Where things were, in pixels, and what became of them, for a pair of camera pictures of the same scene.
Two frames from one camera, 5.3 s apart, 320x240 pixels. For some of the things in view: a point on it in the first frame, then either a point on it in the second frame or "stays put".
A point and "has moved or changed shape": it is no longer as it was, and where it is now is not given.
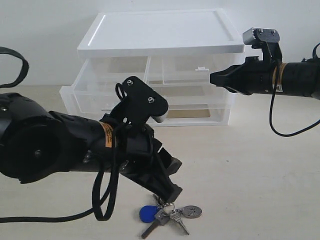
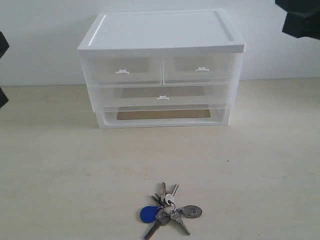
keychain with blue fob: [163, 214] stays put
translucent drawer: [92, 91] has moved or changed shape
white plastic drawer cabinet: [177, 50] stays put
